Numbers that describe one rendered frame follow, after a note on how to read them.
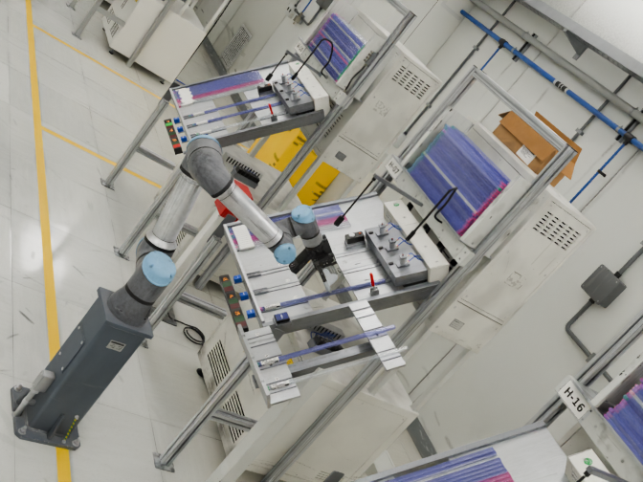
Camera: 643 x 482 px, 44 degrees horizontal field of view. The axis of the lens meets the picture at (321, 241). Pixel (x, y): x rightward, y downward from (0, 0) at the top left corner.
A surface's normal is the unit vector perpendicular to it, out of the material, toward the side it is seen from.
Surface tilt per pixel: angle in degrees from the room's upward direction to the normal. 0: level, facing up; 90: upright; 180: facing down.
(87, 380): 90
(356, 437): 90
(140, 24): 90
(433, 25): 90
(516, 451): 44
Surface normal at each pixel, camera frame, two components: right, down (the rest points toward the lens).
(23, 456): 0.61, -0.74
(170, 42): 0.31, 0.55
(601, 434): -0.73, -0.39
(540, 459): -0.07, -0.80
